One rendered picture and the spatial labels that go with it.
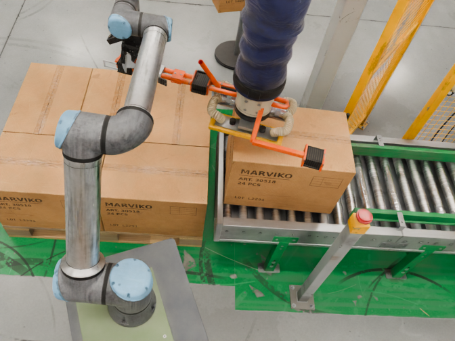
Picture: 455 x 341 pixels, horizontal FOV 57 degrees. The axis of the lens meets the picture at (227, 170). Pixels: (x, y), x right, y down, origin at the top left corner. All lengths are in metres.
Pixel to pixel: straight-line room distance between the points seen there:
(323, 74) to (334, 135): 1.03
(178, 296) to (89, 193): 0.71
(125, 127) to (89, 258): 0.51
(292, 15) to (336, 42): 1.50
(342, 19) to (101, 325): 2.22
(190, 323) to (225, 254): 1.02
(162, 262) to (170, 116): 1.08
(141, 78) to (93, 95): 1.44
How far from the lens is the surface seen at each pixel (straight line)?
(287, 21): 1.54
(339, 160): 2.12
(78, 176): 1.32
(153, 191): 2.34
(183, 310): 1.85
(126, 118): 1.25
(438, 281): 3.20
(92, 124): 1.25
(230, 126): 1.91
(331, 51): 3.05
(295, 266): 2.83
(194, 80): 1.92
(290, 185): 2.15
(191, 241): 2.71
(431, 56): 4.82
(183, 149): 2.51
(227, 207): 2.30
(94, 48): 4.04
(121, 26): 1.67
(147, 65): 1.45
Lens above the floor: 2.52
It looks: 54 degrees down
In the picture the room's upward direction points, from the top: 11 degrees clockwise
